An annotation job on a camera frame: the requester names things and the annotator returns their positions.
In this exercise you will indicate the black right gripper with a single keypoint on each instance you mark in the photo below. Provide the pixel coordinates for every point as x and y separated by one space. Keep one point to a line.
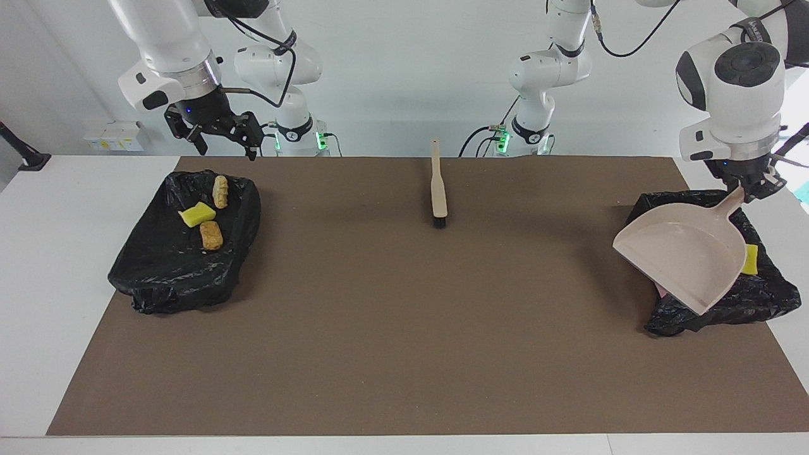
202 110

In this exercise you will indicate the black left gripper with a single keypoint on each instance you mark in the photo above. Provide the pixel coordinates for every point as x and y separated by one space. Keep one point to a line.
739 170

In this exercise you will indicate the yellow wavy sponge piece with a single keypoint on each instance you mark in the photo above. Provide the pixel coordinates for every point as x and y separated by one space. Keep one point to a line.
751 259

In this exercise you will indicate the large yellow sponge piece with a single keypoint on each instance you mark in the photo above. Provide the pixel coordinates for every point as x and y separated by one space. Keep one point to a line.
197 215

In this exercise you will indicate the beige plastic dustpan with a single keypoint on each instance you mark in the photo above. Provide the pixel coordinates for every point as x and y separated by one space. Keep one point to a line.
682 253

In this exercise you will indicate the brown oval bun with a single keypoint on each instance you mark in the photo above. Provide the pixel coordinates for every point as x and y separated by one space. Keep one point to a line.
211 235

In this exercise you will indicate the beige hand brush black bristles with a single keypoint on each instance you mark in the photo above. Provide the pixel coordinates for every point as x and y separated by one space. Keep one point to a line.
438 189

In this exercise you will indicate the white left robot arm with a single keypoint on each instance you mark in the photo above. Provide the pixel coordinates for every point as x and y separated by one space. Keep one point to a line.
733 95

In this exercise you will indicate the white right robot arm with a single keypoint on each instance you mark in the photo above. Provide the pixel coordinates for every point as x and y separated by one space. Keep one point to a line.
164 38

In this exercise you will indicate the black plastic trash bag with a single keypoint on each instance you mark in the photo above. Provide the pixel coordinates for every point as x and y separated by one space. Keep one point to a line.
758 297
164 272

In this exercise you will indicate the pink plastic bin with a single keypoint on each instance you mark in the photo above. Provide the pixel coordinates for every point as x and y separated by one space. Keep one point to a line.
659 291

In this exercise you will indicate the brown table mat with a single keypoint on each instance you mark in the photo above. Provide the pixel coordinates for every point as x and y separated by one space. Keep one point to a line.
404 392

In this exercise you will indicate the black camera stand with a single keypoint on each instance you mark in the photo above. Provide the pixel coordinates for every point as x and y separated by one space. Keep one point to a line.
797 139
22 151

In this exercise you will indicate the white wall socket box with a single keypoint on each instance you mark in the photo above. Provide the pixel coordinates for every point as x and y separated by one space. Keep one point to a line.
117 136

